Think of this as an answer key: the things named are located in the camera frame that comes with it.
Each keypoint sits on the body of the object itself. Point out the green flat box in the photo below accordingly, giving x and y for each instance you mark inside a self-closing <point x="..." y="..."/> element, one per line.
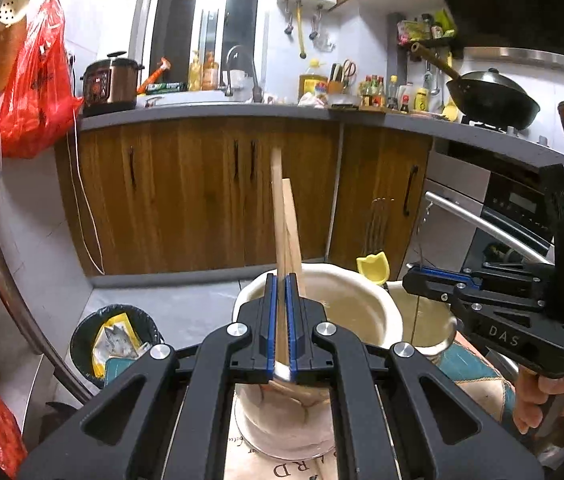
<point x="164" y="88"/>

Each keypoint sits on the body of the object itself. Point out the yellow crumpled packaging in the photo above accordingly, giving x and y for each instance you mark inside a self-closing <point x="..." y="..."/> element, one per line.
<point x="112" y="340"/>

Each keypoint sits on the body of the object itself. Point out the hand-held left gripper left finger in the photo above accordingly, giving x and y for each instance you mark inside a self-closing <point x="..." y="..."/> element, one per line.
<point x="273" y="320"/>

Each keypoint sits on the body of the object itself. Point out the row of condiment bottles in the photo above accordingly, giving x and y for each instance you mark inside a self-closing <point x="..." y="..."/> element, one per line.
<point x="392" y="95"/>

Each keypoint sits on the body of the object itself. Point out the beige plastic colander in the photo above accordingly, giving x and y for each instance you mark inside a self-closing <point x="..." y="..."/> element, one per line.
<point x="9" y="15"/>

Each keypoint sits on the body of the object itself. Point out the hanging red plastic bag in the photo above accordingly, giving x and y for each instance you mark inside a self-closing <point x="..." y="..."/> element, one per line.
<point x="37" y="85"/>

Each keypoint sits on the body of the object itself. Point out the long wooden chopstick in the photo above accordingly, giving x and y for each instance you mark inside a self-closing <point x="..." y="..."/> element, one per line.
<point x="290" y="220"/>
<point x="277" y="200"/>

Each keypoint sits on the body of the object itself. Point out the stainless steel oven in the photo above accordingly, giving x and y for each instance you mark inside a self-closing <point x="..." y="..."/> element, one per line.
<point x="507" y="205"/>

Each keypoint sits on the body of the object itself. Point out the orange dish soap bottle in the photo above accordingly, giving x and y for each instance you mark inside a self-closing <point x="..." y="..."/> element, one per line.
<point x="210" y="72"/>

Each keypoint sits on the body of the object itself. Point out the floral ceramic utensil holder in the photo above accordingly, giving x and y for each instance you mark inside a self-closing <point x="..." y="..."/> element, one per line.
<point x="362" y="310"/>

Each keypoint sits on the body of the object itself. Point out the knife and scissors holder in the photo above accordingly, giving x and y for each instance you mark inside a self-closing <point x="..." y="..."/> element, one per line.
<point x="342" y="80"/>

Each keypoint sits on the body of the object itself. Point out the chrome kitchen faucet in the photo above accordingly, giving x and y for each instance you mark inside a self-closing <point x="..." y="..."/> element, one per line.
<point x="257" y="85"/>

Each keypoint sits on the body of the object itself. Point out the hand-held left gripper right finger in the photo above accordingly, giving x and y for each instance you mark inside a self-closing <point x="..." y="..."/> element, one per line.
<point x="291" y="320"/>

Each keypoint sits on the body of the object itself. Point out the black trash bin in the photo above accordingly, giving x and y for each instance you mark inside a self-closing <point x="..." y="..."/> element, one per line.
<point x="82" y="340"/>

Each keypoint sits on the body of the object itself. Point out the wall spice shelf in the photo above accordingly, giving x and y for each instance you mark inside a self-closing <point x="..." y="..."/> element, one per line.
<point x="424" y="30"/>

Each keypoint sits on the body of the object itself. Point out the wooden base cabinets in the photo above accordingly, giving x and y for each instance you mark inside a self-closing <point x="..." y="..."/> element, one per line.
<point x="187" y="190"/>

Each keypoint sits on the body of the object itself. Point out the brown electric pressure cooker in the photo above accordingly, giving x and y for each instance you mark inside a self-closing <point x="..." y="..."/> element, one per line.
<point x="112" y="85"/>

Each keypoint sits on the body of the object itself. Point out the yellow cooking oil bottle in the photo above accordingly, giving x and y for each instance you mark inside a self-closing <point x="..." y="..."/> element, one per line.
<point x="312" y="82"/>

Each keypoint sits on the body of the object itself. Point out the yellow dish soap bottle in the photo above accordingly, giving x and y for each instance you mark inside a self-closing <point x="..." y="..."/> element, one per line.
<point x="195" y="75"/>

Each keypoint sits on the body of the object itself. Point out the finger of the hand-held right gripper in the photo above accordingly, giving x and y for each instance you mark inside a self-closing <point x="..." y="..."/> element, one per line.
<point x="437" y="285"/>
<point x="512" y="275"/>

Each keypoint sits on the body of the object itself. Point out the dark sliding window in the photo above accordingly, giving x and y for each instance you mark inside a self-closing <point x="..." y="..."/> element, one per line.
<point x="232" y="5"/>

